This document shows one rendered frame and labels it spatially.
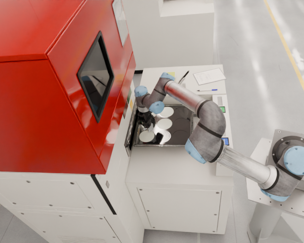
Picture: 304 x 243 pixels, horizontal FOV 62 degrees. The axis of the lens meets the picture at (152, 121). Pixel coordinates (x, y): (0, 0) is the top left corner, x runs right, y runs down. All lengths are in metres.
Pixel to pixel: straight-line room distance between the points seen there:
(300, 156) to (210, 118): 0.43
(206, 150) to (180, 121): 0.65
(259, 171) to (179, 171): 0.52
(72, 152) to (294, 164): 0.93
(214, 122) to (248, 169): 0.27
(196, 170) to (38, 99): 1.01
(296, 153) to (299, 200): 0.37
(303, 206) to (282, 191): 0.28
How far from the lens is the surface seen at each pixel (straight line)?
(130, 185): 1.59
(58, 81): 0.78
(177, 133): 1.62
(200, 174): 1.53
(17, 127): 1.03
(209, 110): 1.08
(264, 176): 1.23
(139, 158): 1.64
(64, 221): 1.75
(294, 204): 1.53
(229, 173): 1.51
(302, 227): 2.41
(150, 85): 1.90
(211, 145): 1.07
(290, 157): 1.25
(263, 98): 3.27
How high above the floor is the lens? 2.13
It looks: 46 degrees down
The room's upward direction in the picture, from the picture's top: 11 degrees counter-clockwise
